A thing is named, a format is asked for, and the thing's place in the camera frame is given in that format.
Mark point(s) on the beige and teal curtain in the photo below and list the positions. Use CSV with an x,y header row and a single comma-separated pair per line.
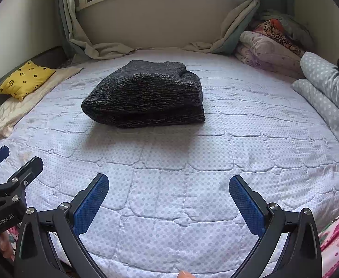
x,y
71,31
236,26

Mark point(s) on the grey crumpled cloth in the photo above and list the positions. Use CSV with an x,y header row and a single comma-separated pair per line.
x,y
296,26

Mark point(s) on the black grey knitted hooded jacket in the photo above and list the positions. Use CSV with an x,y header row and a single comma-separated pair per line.
x,y
146,95

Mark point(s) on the person's left hand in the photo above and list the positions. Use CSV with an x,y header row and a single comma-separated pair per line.
x,y
4,247

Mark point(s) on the grey polka dot blanket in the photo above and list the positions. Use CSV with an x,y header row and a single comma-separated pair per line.
x,y
320,69

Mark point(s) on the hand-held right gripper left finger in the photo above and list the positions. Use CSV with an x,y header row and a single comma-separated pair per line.
x,y
90,205

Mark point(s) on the red patterned folded quilt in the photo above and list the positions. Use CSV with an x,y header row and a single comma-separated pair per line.
x,y
276,33

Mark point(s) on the pink floral folded quilt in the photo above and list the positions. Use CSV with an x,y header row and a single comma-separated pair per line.
x,y
265,49

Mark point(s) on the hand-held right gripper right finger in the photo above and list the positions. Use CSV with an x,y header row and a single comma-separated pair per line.
x,y
246,205

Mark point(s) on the person's right hand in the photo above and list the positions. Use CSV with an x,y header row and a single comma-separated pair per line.
x,y
185,274

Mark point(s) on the cream knitted blanket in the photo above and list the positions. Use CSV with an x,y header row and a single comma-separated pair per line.
x,y
16,110

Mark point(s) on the yellow patterned pillow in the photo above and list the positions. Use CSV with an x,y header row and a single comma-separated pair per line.
x,y
24,79

